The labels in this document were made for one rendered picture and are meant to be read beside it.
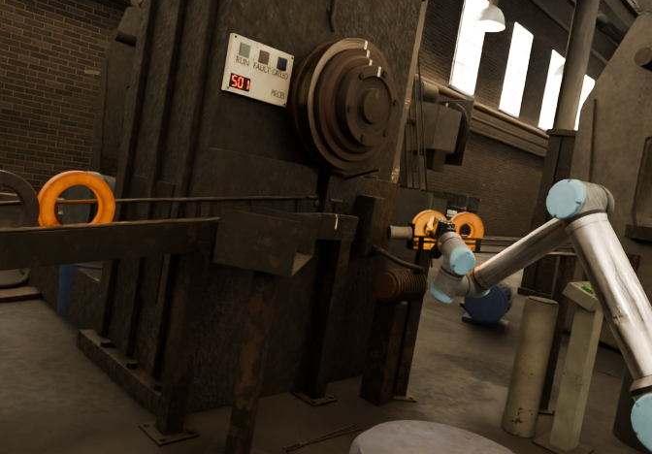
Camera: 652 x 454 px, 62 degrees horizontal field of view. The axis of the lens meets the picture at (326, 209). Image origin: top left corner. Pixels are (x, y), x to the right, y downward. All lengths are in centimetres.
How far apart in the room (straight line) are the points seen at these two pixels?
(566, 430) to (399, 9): 177
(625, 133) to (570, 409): 255
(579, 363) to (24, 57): 695
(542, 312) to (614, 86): 262
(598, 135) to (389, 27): 246
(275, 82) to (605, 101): 308
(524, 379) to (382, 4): 157
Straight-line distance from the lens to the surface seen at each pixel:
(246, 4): 188
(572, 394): 225
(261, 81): 186
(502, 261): 197
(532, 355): 223
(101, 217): 150
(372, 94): 191
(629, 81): 447
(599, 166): 441
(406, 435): 99
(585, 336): 219
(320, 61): 186
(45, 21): 787
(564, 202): 165
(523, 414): 229
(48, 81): 781
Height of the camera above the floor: 83
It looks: 3 degrees down
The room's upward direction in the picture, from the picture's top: 10 degrees clockwise
